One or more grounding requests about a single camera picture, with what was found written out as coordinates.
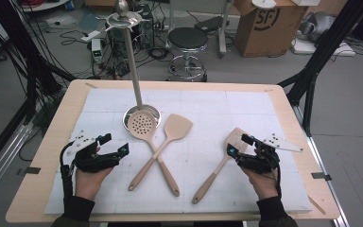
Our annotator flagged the grey metal post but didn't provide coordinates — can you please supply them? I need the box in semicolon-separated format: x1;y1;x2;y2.
216;0;231;60

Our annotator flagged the person's right hand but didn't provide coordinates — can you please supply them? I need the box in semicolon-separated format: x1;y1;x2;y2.
240;166;280;201

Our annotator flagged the coiled black cable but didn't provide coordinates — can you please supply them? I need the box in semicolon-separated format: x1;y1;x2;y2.
147;46;171;61

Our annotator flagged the cardboard box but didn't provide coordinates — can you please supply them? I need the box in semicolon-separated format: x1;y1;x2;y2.
233;0;310;59

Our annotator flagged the white power strip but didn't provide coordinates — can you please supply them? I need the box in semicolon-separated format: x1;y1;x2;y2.
80;29;102;44

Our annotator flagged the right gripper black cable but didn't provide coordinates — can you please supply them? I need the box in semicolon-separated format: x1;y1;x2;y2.
272;166;284;198

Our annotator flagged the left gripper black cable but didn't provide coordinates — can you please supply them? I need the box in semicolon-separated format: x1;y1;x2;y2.
59;141;77;211

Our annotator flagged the white flat board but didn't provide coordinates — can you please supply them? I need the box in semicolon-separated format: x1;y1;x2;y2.
291;37;357;58

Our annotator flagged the black round stool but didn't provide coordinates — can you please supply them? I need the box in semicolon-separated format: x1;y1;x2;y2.
165;26;209;82

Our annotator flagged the aluminium rail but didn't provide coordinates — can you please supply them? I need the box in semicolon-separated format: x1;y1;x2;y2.
291;105;351;227
0;121;34;206

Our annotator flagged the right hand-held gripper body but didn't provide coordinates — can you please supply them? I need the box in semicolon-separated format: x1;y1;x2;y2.
235;132;304;174

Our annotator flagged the black metal stand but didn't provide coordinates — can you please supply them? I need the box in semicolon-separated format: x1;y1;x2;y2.
0;0;77;126
277;0;363;138

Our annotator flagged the metal utensil stand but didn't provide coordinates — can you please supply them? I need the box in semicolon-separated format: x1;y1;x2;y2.
95;0;163;132

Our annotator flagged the white round table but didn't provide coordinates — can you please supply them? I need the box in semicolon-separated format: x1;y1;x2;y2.
22;0;70;13

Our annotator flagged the beige slotted turner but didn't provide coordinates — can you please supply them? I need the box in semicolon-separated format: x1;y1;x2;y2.
191;127;251;205

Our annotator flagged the white round lid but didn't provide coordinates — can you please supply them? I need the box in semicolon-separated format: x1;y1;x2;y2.
251;0;277;9

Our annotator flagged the black flat case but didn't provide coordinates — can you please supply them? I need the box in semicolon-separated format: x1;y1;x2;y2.
193;15;225;34

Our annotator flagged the beige solid spatula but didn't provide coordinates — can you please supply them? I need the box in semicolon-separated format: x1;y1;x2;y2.
127;113;194;192

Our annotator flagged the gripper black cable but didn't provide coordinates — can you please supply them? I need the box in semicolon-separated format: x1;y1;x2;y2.
59;141;77;211
272;166;284;198

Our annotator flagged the person's left hand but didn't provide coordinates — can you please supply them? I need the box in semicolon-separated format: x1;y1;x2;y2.
75;166;114;201

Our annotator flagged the grey bag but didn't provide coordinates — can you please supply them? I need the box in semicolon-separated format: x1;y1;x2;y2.
299;11;337;42

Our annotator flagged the small green-lit device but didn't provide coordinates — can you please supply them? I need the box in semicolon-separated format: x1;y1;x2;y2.
90;38;104;64

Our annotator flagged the beige perforated skimmer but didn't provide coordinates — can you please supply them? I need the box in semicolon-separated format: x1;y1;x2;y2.
127;110;182;198

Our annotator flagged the black tape strip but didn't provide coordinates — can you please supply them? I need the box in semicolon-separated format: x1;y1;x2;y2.
16;166;42;177
311;171;333;182

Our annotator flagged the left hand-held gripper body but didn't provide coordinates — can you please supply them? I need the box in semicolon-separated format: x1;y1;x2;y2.
65;129;122;174

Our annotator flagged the white foam block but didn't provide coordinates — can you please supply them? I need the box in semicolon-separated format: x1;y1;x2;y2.
291;0;321;8

